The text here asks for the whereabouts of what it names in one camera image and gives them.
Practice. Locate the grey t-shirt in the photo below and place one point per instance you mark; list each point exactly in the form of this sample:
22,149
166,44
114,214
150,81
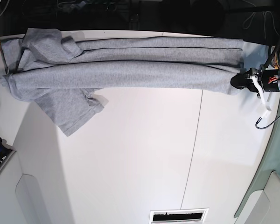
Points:
61,74

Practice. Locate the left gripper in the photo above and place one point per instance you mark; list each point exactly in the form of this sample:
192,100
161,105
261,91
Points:
258,81

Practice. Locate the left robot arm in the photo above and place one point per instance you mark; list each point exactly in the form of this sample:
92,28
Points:
266,65

